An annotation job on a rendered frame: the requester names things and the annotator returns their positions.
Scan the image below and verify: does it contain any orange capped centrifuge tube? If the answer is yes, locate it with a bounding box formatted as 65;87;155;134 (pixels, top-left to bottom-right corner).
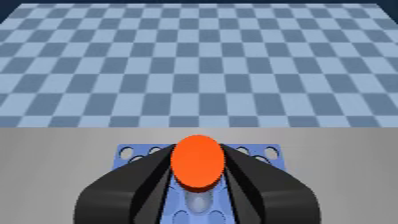
171;134;228;214

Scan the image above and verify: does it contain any blue tube rack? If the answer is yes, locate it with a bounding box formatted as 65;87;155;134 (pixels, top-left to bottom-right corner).
113;143;287;224

